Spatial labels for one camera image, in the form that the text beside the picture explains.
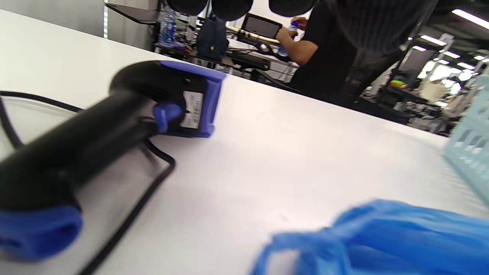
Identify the person's left hand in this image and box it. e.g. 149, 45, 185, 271
167, 0, 317, 21

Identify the black and blue barcode scanner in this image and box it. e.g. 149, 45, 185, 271
0, 60, 227, 262

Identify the blue plastic bag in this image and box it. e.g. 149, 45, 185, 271
250, 199, 489, 275

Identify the black monitor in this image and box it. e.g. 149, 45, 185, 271
241, 13, 283, 40

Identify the dark blue pouch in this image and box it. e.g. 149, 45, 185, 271
197, 15, 230, 61

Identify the pack of water bottles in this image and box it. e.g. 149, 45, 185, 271
159, 6, 191, 50

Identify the blue water bottle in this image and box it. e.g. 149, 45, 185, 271
278, 21, 300, 57

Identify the light blue plastic basket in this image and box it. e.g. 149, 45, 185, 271
442, 74, 489, 209

